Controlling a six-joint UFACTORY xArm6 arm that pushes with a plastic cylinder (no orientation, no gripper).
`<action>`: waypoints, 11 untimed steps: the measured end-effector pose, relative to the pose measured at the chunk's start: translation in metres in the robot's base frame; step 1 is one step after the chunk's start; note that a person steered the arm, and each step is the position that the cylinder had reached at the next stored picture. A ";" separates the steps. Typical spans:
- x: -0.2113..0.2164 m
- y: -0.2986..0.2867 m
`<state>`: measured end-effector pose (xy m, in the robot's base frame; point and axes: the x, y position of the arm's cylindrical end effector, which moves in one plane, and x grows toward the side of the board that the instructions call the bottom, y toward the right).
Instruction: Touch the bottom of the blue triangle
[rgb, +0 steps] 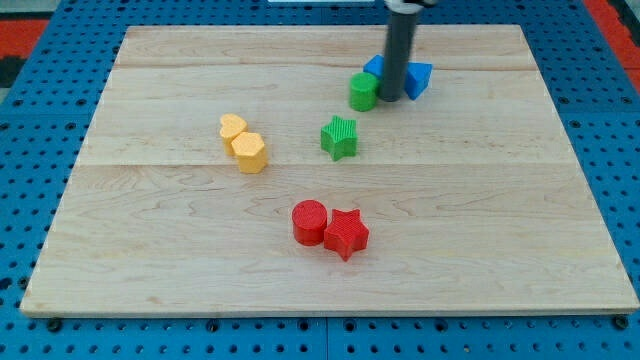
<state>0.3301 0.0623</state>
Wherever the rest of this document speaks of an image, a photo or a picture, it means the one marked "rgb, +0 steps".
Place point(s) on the blue triangle block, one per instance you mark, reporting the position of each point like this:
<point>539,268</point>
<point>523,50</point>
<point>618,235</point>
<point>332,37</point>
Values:
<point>417,79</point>

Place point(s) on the red cylinder block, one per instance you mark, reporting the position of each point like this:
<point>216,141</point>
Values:
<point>309,219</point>

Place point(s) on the green star block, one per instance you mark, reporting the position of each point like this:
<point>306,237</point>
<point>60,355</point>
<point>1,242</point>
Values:
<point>339,138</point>

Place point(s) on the red star block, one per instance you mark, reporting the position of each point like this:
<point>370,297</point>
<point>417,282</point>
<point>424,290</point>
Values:
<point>346,233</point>

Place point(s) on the yellow hexagon block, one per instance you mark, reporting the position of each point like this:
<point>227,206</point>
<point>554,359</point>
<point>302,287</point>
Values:
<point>250,152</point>

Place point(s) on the light wooden board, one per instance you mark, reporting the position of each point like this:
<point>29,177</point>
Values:
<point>472,194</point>

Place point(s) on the green cylinder block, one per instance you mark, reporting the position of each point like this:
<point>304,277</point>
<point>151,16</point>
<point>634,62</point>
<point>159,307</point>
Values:
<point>363,91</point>

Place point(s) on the yellow heart block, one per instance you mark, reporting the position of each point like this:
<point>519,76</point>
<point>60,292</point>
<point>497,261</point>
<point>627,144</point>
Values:
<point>232,125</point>

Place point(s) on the blue cube block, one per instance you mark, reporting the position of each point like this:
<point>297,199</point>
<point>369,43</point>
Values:
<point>375,66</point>

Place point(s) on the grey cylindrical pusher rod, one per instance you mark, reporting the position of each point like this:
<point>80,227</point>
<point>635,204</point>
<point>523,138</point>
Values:
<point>402,23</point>

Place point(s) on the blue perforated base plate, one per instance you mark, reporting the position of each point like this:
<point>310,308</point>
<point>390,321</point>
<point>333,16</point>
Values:
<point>47,111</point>

